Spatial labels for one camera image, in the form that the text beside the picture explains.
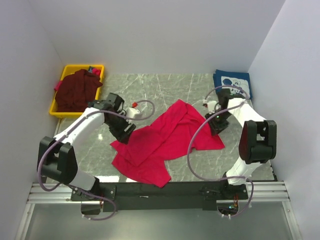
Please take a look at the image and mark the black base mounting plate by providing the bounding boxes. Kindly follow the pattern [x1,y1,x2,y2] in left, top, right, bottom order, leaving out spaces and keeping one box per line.
[70,180,249,217]

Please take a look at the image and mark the aluminium frame rail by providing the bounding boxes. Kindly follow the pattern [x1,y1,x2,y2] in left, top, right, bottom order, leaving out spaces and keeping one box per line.
[27,181,290,204]

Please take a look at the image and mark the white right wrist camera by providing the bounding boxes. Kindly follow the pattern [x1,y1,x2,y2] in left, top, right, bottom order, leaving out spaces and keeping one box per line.
[202,99,220,113]

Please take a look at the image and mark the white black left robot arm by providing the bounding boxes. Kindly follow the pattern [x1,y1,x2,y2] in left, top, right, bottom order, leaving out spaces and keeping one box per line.
[37,93,142,201]

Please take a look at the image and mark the pink garment in bin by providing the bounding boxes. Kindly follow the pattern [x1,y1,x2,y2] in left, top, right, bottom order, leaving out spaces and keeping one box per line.
[53,80,63,92]

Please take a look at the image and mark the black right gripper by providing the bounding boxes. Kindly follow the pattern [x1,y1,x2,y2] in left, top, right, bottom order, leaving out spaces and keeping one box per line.
[204,110,232,138]

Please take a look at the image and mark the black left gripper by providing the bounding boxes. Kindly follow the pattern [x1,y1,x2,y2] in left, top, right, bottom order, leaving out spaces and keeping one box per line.
[106,113,137,145]

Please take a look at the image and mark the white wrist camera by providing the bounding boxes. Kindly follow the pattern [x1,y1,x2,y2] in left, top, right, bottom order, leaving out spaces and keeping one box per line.
[125,107,143,120]
[202,99,220,113]

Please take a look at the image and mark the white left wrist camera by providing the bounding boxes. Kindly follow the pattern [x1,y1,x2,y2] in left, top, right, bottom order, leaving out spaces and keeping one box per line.
[125,107,143,120]

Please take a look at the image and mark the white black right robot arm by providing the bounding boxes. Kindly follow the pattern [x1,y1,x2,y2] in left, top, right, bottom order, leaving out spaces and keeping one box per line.
[202,88,277,200]

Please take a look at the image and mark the folded blue printed t-shirt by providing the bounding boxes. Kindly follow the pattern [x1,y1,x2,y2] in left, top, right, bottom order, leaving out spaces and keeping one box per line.
[212,69,253,100]

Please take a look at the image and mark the bright red t-shirt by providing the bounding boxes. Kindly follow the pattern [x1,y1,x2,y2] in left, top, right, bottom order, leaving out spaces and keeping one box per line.
[109,98,226,188]

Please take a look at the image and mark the dark maroon t-shirt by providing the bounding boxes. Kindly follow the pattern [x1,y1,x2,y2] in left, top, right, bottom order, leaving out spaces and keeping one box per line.
[55,69,103,112]

